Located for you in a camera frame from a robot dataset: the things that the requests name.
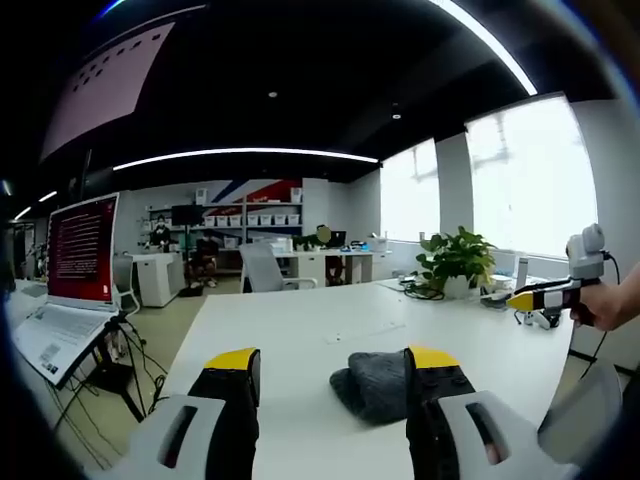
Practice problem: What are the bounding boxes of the dark grey towel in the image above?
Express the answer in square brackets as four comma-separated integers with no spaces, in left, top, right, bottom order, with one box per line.
[329,350,409,427]

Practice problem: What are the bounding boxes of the person's right hand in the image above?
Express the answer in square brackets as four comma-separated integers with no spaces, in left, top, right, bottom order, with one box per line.
[569,285,625,332]

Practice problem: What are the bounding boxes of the white game controller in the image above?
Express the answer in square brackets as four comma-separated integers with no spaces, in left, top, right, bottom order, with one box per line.
[515,306,560,330]

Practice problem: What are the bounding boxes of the green potted plant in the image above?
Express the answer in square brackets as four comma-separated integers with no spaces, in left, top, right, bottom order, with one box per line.
[414,225,497,301]

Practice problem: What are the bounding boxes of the black laptop stand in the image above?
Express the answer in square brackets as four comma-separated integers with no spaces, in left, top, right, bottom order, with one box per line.
[54,312,151,424]

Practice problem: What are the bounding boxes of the white cabinet desk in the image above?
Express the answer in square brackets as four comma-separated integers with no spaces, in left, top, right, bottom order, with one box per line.
[125,251,185,308]

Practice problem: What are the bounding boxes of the white mesh office chair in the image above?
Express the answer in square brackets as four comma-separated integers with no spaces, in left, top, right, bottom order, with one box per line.
[111,253,142,315]

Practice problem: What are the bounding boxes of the white office desk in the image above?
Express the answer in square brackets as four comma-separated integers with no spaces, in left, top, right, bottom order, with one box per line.
[272,247,394,289]

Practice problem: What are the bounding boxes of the small green plant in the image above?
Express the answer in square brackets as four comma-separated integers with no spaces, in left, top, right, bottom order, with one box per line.
[291,233,324,252]

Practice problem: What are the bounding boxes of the white laptop with red screen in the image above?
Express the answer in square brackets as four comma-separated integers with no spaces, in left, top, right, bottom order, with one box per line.
[11,192,122,390]

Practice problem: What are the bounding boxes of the shelf with white boxes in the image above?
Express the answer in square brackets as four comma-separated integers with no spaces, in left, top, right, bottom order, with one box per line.
[147,186,305,251]

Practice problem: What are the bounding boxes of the black monitor on stand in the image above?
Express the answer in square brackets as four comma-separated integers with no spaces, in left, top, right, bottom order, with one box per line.
[170,204,205,251]

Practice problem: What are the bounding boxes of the long ceiling light strip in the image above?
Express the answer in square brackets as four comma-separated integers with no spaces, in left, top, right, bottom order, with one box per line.
[439,0,539,97]
[112,147,380,172]

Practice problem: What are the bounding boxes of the pale ceiling panel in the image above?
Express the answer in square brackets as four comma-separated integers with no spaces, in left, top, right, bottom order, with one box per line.
[39,19,177,162]

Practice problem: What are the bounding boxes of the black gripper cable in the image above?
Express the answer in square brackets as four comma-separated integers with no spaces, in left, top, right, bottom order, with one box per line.
[578,248,622,384]

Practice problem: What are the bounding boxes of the black cables under stand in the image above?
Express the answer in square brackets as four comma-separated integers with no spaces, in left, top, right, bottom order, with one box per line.
[52,319,171,436]

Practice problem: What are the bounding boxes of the black cable bundle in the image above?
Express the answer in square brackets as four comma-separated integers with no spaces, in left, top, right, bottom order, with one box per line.
[402,279,446,302]

